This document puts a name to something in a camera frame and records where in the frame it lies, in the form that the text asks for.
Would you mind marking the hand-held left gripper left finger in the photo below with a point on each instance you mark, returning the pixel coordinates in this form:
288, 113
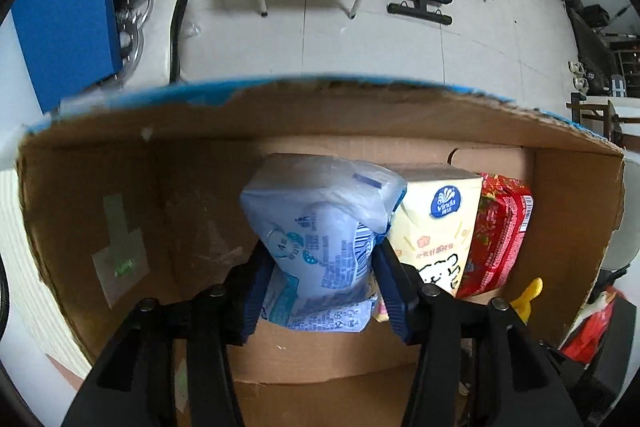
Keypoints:
253, 292

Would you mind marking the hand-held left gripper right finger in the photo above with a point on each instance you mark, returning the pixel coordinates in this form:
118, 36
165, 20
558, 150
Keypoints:
395, 292

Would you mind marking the light blue tissue pack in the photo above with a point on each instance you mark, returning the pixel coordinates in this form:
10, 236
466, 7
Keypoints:
320, 237

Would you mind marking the cardboard box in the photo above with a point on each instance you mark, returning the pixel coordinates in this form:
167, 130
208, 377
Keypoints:
320, 187

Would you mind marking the cream yellow tissue pack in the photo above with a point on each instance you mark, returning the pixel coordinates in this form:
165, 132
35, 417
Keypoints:
435, 232

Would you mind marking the red patterned tissue pack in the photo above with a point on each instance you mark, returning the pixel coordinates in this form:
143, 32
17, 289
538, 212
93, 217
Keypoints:
492, 237

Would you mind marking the yellow plastic toy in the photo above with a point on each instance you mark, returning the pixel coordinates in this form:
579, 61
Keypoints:
529, 297

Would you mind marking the red white packet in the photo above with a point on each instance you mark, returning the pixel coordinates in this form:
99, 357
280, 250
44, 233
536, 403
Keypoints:
592, 327

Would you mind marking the chrome metal rack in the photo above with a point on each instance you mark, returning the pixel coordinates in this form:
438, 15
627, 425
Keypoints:
137, 7

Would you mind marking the black weight bench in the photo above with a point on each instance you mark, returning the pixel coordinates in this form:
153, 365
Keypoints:
592, 42

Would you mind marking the blue panel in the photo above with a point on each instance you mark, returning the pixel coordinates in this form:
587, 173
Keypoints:
70, 22

